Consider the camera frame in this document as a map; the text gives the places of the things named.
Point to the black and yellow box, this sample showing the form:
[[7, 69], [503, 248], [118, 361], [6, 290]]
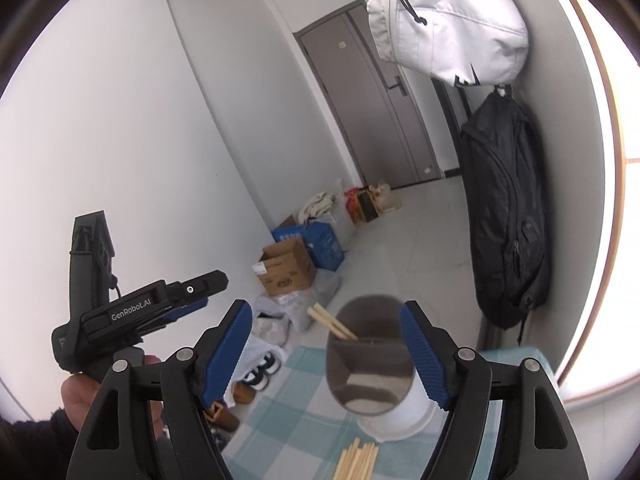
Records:
[[367, 207]]

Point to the light wooden chopstick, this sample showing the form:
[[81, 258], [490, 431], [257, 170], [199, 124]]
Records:
[[335, 321], [325, 322]]

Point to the person's left forearm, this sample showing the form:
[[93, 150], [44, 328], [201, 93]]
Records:
[[40, 445]]

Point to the person's left hand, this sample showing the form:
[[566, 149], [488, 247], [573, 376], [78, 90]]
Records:
[[77, 397]]

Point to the teal checkered tablecloth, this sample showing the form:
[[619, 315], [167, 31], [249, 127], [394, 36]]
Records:
[[300, 410]]

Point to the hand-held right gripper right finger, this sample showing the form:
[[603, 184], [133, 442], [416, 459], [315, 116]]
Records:
[[422, 355]]

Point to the blue cardboard box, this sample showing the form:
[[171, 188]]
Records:
[[325, 245]]

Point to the white utensil holder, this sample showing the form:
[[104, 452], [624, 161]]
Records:
[[400, 412]]

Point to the red bag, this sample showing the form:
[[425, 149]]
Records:
[[352, 202]]

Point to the black and white sneakers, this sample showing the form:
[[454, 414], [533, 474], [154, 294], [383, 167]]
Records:
[[262, 370]]

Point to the black backpack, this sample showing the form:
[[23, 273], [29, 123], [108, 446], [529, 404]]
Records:
[[505, 210]]

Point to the bundle of wooden chopsticks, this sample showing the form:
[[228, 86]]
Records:
[[357, 462]]

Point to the brown shoe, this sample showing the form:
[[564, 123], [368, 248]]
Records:
[[245, 392], [225, 415]]

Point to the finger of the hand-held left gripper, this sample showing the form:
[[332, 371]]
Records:
[[200, 285], [182, 310]]

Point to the white plastic bags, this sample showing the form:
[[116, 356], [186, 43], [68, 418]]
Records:
[[280, 315]]

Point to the beige cloth pile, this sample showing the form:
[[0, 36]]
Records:
[[317, 205]]

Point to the beige plastic bag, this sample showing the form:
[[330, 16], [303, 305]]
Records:
[[387, 197]]

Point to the brown cardboard box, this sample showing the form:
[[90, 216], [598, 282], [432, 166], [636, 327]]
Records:
[[287, 270]]

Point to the translucent white bin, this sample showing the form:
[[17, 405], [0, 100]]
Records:
[[342, 225]]

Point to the grey door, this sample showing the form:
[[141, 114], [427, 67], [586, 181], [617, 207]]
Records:
[[365, 100]]

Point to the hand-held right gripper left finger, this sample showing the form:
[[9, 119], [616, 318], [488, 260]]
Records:
[[227, 355]]

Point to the wooden window frame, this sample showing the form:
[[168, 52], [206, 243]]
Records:
[[607, 110]]

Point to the white jacket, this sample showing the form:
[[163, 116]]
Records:
[[450, 20]]

